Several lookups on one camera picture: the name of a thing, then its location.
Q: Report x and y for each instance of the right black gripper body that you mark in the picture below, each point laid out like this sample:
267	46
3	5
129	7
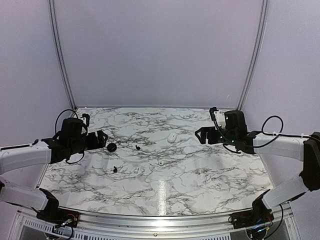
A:
212	139

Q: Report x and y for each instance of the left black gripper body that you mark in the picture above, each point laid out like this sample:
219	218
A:
92	144

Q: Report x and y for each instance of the white earbud charging case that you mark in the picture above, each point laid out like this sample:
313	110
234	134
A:
172	137

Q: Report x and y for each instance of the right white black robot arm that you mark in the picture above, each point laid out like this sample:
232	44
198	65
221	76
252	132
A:
230	128

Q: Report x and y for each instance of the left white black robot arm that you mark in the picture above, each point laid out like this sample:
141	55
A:
73	138

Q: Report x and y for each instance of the black round charging case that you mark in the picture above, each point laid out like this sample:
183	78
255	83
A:
111	147

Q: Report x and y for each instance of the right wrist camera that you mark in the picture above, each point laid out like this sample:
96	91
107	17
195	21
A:
218	117

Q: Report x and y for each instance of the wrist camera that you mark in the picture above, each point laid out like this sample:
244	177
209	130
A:
87	118
218	117

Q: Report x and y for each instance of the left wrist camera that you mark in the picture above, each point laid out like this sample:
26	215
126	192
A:
87	118

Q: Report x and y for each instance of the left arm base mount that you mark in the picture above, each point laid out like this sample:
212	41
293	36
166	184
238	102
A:
54	214

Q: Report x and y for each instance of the left corner aluminium post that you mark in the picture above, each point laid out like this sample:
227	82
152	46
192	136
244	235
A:
59	53

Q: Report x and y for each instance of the corner aluminium post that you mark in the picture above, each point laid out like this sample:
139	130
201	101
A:
255	54
59	53

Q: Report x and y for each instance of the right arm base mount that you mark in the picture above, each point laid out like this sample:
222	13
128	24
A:
252	217

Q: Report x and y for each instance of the aluminium front rail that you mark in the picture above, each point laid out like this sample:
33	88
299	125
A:
103	226

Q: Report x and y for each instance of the right corner aluminium post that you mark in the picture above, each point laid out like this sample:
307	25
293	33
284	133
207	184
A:
255	54

